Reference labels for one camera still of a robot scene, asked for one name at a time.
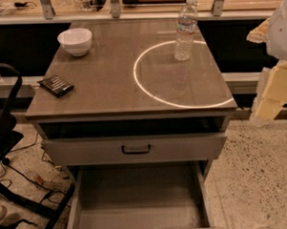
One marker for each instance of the black chair frame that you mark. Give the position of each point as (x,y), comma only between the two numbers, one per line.
(8,139)

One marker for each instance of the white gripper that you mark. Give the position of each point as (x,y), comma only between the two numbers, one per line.
(281,34)

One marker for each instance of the open grey bottom drawer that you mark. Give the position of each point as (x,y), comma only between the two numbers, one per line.
(141,196)

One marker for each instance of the black drawer handle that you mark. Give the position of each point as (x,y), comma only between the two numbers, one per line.
(135,150)

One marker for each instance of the clear plastic water bottle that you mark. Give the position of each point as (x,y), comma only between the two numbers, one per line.
(186,26)

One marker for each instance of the closed grey middle drawer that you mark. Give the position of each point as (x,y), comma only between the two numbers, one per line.
(107,151)

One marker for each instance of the black rxbar chocolate wrapper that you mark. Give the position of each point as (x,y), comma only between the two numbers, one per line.
(56,85)

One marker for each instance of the white ceramic bowl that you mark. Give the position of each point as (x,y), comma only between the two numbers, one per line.
(75,41)

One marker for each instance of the grey drawer cabinet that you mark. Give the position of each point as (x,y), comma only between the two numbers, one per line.
(129,84)

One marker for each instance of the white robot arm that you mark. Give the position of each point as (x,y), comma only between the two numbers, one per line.
(276,43)

